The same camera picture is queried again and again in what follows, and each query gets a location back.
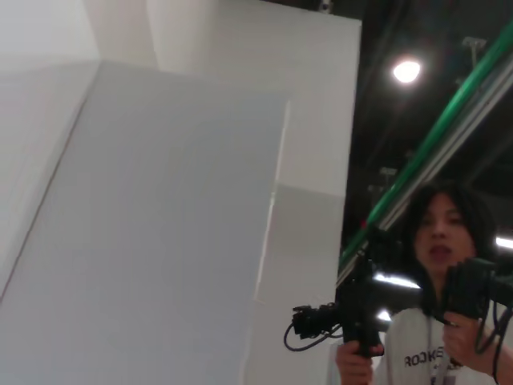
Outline person in white shirt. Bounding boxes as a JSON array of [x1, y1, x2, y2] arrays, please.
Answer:
[[385, 182, 513, 385]]

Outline person's left hand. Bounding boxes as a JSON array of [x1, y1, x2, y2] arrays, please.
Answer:
[[442, 318, 500, 378]]

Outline black controller cable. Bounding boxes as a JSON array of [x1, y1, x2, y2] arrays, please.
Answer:
[[476, 298, 513, 382]]

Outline person's right hand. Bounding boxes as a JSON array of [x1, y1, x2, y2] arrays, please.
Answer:
[[335, 342, 386, 385]]

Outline green and grey overhead rail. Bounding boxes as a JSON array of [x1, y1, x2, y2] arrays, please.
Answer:
[[336, 23, 513, 282]]

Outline round ceiling lamp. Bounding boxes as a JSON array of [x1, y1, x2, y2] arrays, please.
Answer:
[[390, 58, 424, 85]]

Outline black handheld teleoperation controller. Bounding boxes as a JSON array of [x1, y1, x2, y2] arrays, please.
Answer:
[[440, 256, 513, 322], [285, 226, 402, 358]]

